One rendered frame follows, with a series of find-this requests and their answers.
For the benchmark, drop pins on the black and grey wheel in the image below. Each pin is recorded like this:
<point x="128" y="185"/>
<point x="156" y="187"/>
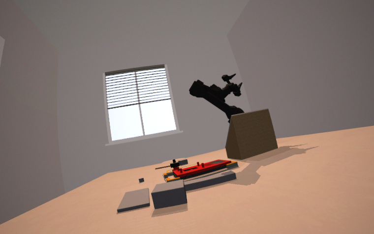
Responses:
<point x="173" y="165"/>

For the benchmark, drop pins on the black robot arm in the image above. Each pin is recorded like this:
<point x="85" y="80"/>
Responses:
<point x="216" y="96"/>

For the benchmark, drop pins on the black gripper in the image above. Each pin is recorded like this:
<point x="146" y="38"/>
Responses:
<point x="227" y="78"/>

